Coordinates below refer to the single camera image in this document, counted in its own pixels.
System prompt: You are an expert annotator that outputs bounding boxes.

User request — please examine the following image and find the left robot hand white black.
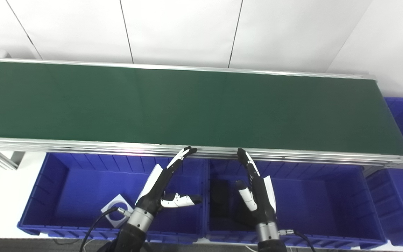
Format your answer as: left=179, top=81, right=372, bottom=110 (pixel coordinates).
left=134, top=146, right=203, bottom=219

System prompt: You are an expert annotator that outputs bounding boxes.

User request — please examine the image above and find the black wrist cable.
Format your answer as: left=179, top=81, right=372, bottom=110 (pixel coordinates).
left=279, top=229, right=316, bottom=252
left=79, top=206, right=132, bottom=252

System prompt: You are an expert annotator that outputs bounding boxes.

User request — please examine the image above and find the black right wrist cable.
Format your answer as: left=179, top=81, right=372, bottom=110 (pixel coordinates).
left=279, top=229, right=316, bottom=252

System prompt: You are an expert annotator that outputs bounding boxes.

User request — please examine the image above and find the white square part with hole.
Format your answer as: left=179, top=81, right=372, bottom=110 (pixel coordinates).
left=101, top=194, right=134, bottom=229

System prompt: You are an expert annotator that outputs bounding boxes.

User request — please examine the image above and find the aluminium conveyor leg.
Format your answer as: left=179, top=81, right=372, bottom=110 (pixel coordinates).
left=0, top=150, right=25, bottom=171

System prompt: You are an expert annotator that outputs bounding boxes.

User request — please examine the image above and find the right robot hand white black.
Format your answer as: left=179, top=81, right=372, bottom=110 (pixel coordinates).
left=235, top=148, right=279, bottom=226

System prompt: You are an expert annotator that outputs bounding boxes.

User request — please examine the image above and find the green conveyor belt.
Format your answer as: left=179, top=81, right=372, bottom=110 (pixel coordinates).
left=0, top=61, right=403, bottom=156
left=0, top=47, right=403, bottom=170

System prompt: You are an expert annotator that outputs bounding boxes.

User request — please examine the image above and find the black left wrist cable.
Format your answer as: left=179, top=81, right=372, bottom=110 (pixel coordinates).
left=79, top=206, right=132, bottom=252

